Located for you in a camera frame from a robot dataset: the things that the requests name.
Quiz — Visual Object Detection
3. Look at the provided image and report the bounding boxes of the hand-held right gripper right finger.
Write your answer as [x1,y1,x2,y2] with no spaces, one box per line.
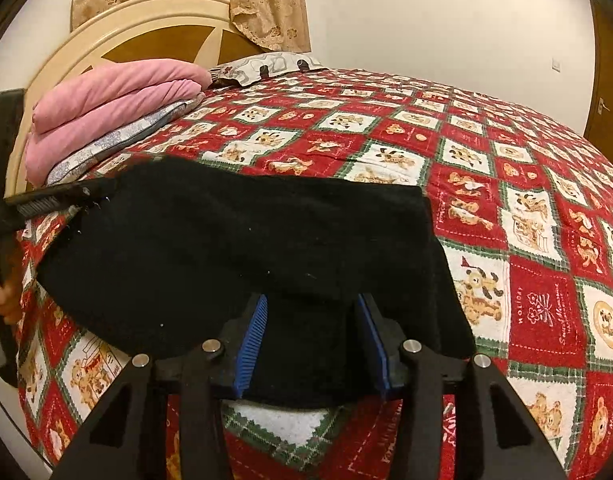
[357,292,570,480]

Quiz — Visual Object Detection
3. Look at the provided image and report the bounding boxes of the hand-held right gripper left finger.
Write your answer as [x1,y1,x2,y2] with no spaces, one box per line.
[56,294,270,480]

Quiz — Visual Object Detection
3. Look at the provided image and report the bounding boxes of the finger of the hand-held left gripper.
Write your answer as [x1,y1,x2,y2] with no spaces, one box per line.
[4,181,120,218]

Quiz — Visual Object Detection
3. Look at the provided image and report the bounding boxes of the black pants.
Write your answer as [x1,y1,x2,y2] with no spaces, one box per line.
[36,157,477,411]

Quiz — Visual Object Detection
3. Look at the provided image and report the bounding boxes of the person's left hand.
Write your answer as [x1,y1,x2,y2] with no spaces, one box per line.
[0,247,25,327]

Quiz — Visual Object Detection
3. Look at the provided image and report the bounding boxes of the grey floral pillow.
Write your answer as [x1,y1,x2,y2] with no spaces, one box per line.
[46,92,207,186]

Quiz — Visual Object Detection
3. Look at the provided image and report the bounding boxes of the cream wooden headboard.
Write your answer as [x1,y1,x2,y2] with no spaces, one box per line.
[9,0,267,201]

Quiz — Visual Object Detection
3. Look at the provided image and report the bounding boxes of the pink folded blanket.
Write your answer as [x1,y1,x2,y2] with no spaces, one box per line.
[25,59,213,188]

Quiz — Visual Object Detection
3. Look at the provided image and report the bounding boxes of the red checkered printed bedspread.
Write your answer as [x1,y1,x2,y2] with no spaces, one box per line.
[16,66,613,480]

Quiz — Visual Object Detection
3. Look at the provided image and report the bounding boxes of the grey brown patterned pillow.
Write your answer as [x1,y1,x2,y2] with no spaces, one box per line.
[209,51,327,88]

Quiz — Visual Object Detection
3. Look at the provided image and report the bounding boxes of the brown wooden door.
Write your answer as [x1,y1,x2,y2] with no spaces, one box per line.
[584,0,613,148]

